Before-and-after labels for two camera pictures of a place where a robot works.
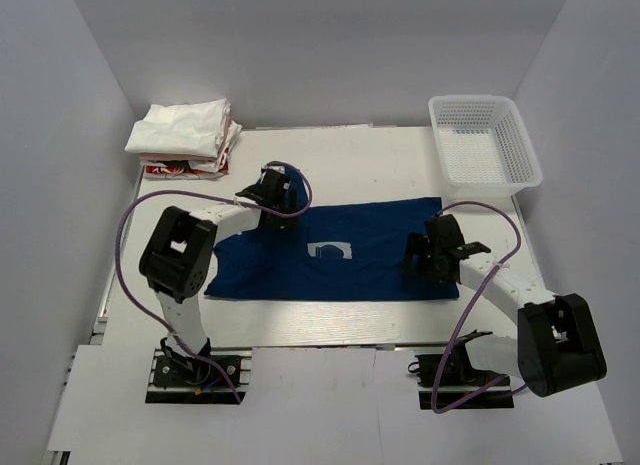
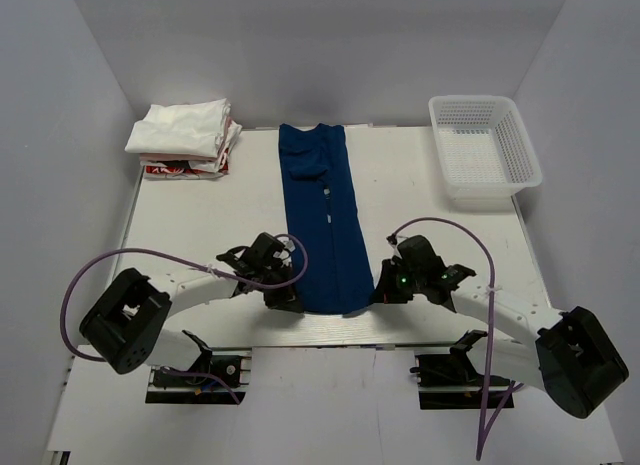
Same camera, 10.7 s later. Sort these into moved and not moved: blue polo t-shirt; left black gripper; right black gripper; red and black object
Moved: blue polo t-shirt; left black gripper; right black gripper
Not moved: red and black object
